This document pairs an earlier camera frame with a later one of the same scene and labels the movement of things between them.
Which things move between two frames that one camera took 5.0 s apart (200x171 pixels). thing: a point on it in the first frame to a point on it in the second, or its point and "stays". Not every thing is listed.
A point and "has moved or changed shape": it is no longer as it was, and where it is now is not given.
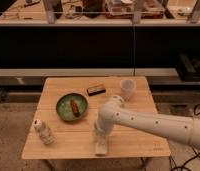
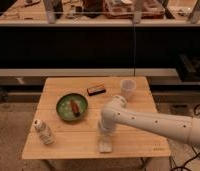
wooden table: [65, 117] stays
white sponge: [101, 148] has moved or changed shape
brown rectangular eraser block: [95, 90] stays
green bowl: [64, 108] stays
